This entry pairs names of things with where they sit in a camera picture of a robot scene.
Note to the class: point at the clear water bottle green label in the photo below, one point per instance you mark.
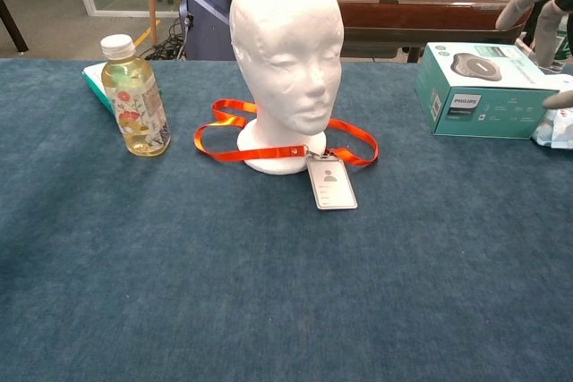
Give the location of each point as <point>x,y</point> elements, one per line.
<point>565,42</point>

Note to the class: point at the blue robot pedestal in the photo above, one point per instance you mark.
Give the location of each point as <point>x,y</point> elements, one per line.
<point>206,19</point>

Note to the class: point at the brown mahjong table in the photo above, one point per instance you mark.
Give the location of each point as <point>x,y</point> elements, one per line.
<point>403,19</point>

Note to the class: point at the white foam mannequin head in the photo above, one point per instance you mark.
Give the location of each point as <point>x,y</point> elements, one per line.
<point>286,42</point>

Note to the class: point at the blue felt table cover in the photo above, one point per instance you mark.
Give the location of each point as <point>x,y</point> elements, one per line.
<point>89,243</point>

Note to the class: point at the teal Philips speaker box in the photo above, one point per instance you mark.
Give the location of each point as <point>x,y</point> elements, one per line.
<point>483,104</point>

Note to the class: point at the green wet wipes pack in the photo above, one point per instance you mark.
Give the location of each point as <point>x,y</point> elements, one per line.
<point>96,82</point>

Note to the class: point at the dark table leg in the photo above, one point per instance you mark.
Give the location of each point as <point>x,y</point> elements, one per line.
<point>11,24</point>

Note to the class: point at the tea bottle with floral label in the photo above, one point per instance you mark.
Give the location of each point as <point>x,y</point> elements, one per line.
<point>134,104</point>

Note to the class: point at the light blue wet wipes pack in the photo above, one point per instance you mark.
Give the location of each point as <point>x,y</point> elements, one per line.
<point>559,131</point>

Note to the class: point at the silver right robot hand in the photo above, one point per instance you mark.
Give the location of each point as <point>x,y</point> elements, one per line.
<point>550,19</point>

